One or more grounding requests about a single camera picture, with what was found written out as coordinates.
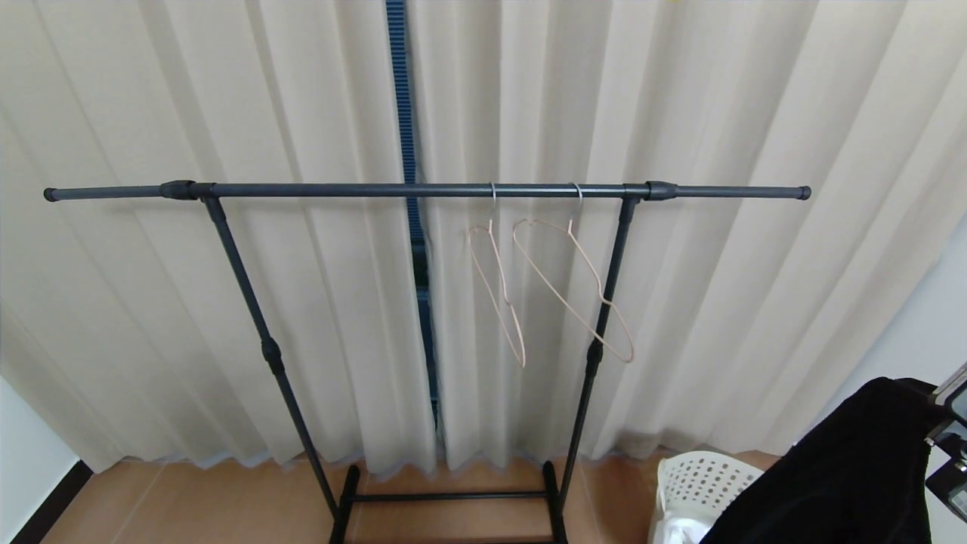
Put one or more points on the black shorts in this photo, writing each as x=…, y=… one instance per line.
x=846, y=476

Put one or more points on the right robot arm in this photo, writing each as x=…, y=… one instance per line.
x=953, y=468

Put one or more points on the pink clothes hanger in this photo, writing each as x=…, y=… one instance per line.
x=591, y=273
x=498, y=283

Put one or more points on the black clothes rack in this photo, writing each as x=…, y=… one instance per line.
x=340, y=190

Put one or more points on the white laundry basket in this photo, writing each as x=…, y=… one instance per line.
x=702, y=483

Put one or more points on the white garment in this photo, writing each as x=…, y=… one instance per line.
x=678, y=535

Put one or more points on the beige curtain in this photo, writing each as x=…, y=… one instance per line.
x=755, y=91
x=189, y=91

